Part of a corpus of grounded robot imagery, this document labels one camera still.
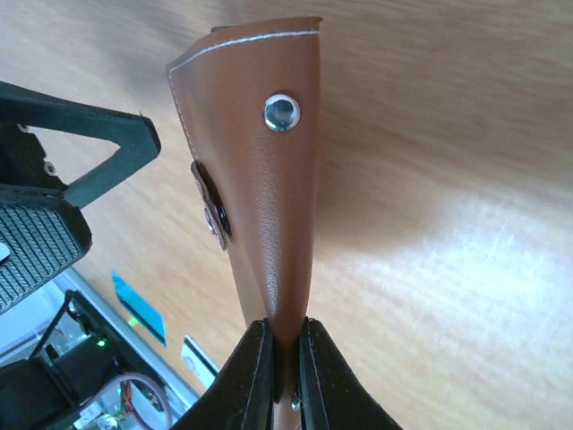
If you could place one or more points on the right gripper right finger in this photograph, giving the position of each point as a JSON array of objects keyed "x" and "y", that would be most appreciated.
[{"x": 330, "y": 393}]

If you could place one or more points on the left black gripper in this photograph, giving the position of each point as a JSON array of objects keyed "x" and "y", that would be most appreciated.
[{"x": 41, "y": 225}]

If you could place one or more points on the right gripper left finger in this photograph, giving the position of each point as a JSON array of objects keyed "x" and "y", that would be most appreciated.
[{"x": 242, "y": 393}]

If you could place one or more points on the brown leather card holder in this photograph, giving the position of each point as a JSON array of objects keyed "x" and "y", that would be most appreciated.
[{"x": 248, "y": 99}]

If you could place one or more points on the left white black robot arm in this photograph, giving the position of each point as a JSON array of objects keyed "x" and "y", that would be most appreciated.
[{"x": 46, "y": 392}]

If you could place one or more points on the white card left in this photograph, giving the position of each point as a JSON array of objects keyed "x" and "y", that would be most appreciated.
[{"x": 199, "y": 362}]

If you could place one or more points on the teal card left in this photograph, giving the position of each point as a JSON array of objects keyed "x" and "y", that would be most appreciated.
[{"x": 141, "y": 309}]

